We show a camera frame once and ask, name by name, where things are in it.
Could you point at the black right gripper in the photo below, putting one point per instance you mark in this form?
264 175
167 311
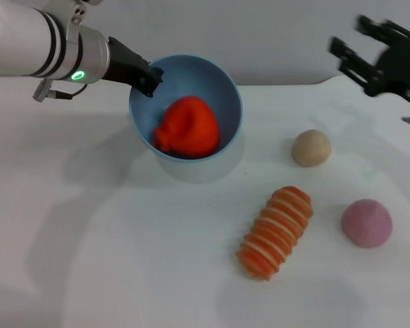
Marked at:
398 68

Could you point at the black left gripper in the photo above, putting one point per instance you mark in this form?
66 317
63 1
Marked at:
124 66

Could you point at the blue bowl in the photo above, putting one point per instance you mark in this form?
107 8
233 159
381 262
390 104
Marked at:
198 78

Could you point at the orange toy fruit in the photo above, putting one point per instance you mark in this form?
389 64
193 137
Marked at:
191 130

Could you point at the beige round bun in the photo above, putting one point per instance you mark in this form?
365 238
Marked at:
311 148

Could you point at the pink round bun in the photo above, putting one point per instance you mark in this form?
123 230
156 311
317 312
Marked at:
367 223

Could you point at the orange striped bread loaf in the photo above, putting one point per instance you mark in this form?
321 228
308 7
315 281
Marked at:
276 232

